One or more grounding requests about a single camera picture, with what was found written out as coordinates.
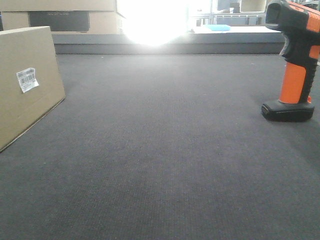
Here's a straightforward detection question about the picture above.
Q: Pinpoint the stacked cardboard boxes background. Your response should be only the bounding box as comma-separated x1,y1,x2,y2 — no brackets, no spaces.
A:
0,0,126,35

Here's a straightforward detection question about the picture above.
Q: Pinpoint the white barcode shipping label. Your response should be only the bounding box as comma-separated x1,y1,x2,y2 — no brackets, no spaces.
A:
16,67,39,93

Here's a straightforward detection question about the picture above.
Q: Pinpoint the blue flat tray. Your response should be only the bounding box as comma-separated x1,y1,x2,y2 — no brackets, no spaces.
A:
204,24,232,32

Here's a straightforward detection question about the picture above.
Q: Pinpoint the grey raised conveyor ledge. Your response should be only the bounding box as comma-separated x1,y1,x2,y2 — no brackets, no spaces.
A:
52,32,285,55

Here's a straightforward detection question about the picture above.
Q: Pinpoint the brown cardboard package box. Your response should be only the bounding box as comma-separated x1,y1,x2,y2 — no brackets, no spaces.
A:
0,26,66,151

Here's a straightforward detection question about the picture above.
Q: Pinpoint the orange black barcode scanner gun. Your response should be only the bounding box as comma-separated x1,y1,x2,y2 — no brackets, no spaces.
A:
261,0,320,122

